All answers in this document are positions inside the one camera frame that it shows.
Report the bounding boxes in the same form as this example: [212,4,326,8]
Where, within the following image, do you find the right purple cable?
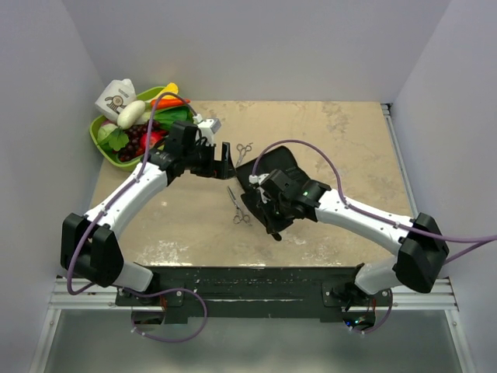
[250,139,497,335]

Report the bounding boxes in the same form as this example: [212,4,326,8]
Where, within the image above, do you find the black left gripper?
[183,140,237,180]

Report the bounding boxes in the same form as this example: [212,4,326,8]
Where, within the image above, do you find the green toy leafy vegetable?
[97,123,129,152]

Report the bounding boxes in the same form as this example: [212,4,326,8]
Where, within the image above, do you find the aluminium frame rail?
[29,277,121,373]

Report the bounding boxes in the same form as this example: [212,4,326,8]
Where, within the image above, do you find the yellow toy pepper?
[158,82,179,96]

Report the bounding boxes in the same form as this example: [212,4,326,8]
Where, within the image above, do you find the purple toy grapes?
[117,124,161,162]

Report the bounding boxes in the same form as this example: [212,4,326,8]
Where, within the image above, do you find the silver thinning scissors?
[227,186,252,226]

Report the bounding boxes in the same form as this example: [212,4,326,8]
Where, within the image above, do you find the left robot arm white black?
[61,119,235,305]

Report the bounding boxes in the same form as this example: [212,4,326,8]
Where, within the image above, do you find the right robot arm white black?
[248,169,449,305]

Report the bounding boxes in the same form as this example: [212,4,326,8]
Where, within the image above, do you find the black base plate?
[116,267,392,325]

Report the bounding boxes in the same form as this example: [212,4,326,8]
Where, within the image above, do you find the white paper bag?
[95,78,137,123]

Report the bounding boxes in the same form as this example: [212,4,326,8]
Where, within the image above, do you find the orange toy carrot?
[149,99,190,110]

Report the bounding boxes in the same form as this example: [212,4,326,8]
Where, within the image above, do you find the white toy radish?
[116,100,147,130]

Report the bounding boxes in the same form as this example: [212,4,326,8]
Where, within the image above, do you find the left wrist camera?
[193,113,221,145]

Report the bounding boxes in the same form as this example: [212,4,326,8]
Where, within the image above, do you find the red toy fruit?
[140,130,169,149]

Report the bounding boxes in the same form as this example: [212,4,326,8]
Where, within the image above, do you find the silver straight hair scissors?
[235,142,252,168]

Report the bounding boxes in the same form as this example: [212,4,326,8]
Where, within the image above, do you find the black zip tool case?
[235,145,309,231]

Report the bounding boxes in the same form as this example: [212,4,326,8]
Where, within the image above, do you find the green plastic tray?
[89,85,195,171]

